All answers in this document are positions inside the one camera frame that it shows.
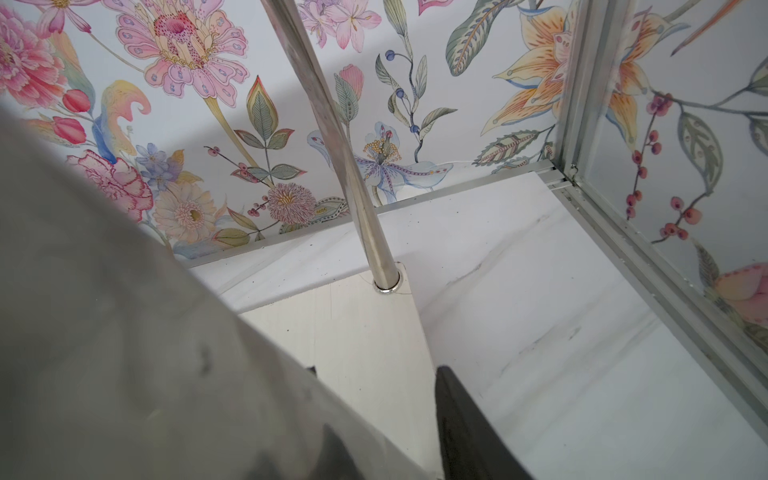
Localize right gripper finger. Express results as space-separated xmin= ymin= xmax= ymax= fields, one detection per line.
xmin=434 ymin=366 xmax=531 ymax=480

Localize white two-tier shelf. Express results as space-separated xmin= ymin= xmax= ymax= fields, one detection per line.
xmin=0 ymin=0 xmax=445 ymax=480

